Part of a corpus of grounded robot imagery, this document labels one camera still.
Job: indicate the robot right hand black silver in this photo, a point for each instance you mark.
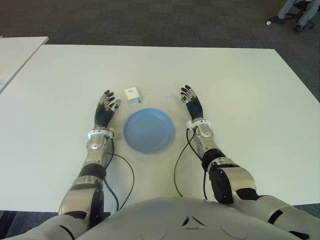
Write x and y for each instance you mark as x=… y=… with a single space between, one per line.
x=195 y=108

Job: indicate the robot left arm silver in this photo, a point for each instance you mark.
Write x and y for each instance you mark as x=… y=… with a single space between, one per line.
x=96 y=147

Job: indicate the seated person in grey trousers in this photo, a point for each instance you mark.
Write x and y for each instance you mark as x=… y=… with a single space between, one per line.
x=303 y=12

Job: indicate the neighbouring white table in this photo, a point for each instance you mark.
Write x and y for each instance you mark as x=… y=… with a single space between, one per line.
x=17 y=55

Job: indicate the robot right arm silver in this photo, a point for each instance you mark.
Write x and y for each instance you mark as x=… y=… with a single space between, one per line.
x=235 y=177

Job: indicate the white charger block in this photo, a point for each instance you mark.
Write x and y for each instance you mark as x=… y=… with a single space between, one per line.
x=132 y=96

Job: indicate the blue plastic plate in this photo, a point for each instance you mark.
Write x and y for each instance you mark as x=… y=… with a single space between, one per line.
x=148 y=131

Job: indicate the robot left hand black silver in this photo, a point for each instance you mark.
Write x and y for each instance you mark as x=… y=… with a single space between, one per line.
x=103 y=117

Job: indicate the robot torso grey shell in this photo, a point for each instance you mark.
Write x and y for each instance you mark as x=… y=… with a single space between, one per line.
x=175 y=220

